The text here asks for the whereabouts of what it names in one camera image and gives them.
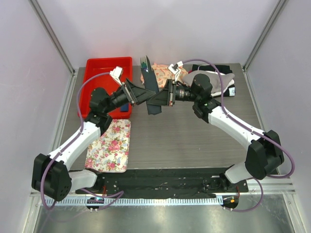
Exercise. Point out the white cloth with print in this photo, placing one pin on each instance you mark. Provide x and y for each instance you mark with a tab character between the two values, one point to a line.
229	90

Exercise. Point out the grey cloth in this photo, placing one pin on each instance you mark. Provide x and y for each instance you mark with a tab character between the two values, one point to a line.
228	80

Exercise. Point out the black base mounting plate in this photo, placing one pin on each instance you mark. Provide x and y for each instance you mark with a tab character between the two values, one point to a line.
168	183

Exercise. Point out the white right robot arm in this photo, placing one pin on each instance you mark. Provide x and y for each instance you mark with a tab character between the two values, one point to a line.
263	156

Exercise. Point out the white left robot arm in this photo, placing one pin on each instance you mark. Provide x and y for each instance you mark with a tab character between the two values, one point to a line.
51	173

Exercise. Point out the floral rectangular tray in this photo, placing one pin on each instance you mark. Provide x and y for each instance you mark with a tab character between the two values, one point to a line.
110	152

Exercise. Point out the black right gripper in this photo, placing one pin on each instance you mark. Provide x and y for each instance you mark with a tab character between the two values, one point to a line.
167	93

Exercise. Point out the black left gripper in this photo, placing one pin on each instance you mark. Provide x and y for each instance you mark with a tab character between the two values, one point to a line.
135	94

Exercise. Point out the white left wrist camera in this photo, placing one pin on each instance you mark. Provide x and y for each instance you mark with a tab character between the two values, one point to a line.
116	74

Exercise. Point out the black cloth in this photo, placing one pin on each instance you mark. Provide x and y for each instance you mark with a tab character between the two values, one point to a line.
223	69

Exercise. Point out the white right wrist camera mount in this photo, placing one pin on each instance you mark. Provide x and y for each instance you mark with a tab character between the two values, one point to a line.
175	69

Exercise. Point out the white slotted cable duct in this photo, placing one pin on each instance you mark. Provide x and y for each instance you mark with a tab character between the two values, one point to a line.
94	201

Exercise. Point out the orange patterned cloth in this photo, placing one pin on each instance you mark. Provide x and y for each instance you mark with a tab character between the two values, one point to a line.
162	73

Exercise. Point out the iridescent rainbow fork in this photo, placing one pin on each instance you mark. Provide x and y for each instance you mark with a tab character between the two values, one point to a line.
144	63

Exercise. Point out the red plastic bin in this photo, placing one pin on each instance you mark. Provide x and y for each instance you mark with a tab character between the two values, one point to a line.
96	66

